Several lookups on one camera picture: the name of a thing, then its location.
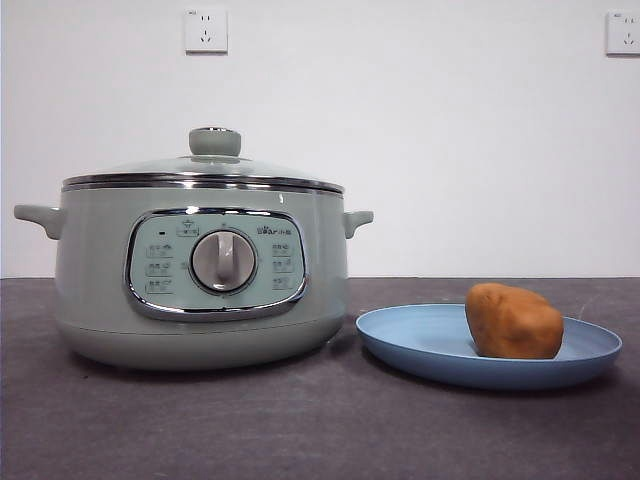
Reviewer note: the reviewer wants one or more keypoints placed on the glass lid with green knob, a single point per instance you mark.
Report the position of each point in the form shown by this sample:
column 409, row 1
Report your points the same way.
column 215, row 142

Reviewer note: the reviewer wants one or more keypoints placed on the brown potato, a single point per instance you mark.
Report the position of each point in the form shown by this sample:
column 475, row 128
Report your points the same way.
column 512, row 325

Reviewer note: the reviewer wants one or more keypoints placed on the blue round plate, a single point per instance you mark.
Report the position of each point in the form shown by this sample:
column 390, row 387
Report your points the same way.
column 422, row 345

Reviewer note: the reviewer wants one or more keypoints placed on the pale green electric steamer pot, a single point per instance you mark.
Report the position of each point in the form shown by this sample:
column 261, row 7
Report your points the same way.
column 97, row 250

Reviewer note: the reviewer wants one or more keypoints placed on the white wall socket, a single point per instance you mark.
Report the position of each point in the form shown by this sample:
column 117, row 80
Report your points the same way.
column 206, row 30
column 623, row 32

